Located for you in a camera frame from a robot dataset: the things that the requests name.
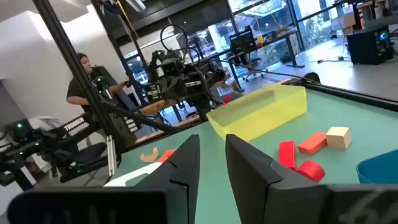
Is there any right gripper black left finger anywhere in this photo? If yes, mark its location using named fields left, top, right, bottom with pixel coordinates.
left=135, top=134, right=201, bottom=224

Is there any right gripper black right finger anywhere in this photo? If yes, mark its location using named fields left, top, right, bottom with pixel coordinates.
left=225, top=133, right=327, bottom=224

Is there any small orange block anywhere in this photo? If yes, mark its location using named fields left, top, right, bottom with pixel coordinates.
left=157, top=149, right=177, bottom=164

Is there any natural wooden arch block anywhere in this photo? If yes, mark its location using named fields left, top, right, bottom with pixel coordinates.
left=139, top=147, right=159, bottom=164

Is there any red rectangular block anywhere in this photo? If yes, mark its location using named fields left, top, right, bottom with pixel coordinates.
left=278, top=140, right=296, bottom=170

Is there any red half-cylinder block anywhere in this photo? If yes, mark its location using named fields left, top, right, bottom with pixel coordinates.
left=295, top=160, right=326, bottom=184

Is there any orange rectangular block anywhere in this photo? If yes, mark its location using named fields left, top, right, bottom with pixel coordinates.
left=297, top=131, right=328, bottom=156

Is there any natural wooden cube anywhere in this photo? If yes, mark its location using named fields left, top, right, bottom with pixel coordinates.
left=325, top=126, right=353, bottom=149

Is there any black computer monitor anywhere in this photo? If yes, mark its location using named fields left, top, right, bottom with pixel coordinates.
left=229, top=29, right=257, bottom=56

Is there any black office chair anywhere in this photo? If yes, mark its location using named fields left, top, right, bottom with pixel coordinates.
left=241, top=57, right=266, bottom=82

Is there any translucent yellow plastic bin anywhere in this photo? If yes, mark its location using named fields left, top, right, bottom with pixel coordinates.
left=206, top=83, right=308, bottom=142

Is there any person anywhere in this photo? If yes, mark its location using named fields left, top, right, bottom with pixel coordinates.
left=66, top=52, right=130, bottom=125

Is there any dark standing desk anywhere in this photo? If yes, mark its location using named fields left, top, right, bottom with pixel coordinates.
left=198, top=27, right=306, bottom=91

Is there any green table mat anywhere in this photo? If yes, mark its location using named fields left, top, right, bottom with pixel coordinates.
left=111, top=88, right=398, bottom=224

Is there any blue plastic bin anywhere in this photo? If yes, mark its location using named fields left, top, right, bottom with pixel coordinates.
left=356, top=149, right=398, bottom=184

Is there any black computer tower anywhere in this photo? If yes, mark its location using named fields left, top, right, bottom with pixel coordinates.
left=346, top=24, right=394, bottom=65

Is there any left wrist camera black cable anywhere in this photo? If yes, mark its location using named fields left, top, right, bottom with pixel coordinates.
left=160, top=24, right=203, bottom=72

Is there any black aluminium table frame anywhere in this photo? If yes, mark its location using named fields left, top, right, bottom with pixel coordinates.
left=32, top=0, right=398, bottom=166

